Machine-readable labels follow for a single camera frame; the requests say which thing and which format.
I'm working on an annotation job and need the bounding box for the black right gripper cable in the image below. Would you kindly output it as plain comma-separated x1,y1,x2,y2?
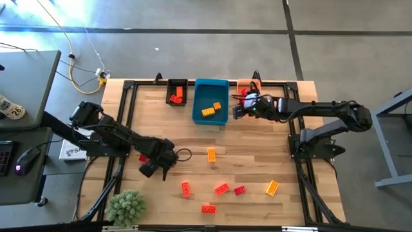
230,80,262,97

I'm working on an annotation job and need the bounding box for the pink translucent plastic bin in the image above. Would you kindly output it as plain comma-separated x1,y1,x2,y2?
236,78,263,97

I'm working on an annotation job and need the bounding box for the black keyboard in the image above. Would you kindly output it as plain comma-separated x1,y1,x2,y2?
0,140,16,177

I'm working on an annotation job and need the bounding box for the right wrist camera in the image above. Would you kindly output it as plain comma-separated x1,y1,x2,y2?
243,93,258,109

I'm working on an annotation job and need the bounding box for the silver metal bracket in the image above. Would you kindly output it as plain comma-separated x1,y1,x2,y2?
102,225,139,231
281,226,319,232

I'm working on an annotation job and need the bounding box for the green artificial plant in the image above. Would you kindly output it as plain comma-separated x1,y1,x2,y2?
104,188,147,228

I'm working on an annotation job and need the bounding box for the black aluminium table frame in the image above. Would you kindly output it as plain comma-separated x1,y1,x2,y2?
72,79,347,231

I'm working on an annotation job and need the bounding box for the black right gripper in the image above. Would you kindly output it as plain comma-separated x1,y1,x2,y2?
232,93,280,122

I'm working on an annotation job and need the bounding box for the thin white cable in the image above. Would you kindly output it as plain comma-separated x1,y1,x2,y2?
83,26,107,72

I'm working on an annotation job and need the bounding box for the blue plastic bin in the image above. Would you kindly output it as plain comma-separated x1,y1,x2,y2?
191,78,230,126

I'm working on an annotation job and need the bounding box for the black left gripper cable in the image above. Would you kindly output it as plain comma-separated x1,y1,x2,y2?
173,147,193,162

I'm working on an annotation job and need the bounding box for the white power adapter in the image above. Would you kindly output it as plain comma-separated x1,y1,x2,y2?
95,67,111,80

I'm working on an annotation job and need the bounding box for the grey desk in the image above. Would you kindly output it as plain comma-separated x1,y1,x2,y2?
0,50,62,130
0,127,54,206

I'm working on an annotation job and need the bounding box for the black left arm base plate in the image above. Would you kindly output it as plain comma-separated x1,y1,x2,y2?
85,131,133,159

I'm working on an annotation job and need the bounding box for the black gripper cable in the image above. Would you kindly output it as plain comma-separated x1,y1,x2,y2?
173,147,193,162
230,80,262,97

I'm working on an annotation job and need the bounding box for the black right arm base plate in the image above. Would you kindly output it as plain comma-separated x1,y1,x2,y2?
288,133,347,159

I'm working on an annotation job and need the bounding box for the yellow extension cable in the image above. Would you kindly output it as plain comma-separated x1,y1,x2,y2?
34,0,109,95

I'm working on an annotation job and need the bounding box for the white printed box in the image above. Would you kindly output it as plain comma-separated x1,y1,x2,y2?
59,138,88,161

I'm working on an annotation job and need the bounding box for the grey metal table frame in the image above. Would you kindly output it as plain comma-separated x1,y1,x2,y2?
371,87,412,189

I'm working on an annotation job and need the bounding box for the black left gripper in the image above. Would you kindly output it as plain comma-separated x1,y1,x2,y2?
146,137,178,182

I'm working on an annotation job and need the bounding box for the black computer mouse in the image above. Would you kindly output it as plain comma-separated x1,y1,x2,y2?
14,146,42,177

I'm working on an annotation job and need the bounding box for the black plastic basket bin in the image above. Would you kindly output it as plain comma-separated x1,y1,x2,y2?
165,79,189,107

